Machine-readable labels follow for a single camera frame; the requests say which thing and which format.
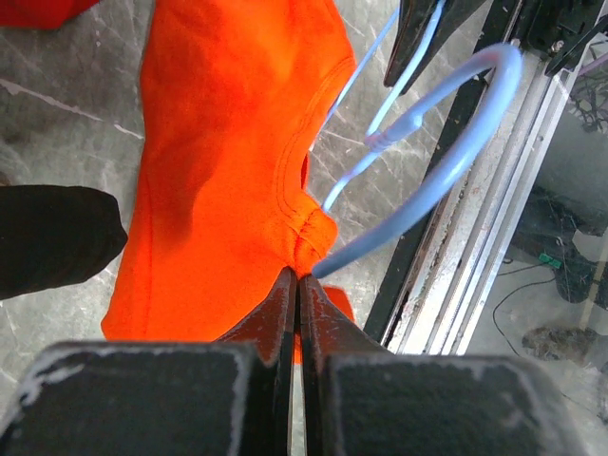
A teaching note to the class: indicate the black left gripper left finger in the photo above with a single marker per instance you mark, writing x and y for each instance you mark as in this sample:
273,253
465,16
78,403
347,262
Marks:
231,396

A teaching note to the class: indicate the red t shirt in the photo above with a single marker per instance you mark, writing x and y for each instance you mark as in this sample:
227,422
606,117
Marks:
41,14

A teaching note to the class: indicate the orange t shirt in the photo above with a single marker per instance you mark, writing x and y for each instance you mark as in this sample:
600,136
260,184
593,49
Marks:
234,94

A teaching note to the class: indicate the light blue wire hanger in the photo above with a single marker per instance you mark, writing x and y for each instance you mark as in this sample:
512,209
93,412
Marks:
505,61

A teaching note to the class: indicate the aluminium rail frame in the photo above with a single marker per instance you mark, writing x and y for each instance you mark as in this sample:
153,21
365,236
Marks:
442,269

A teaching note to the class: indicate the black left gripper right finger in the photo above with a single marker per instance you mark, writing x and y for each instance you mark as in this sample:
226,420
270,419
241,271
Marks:
370,401

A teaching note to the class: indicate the black t shirt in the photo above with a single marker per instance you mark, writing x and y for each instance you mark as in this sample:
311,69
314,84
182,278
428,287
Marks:
54,236

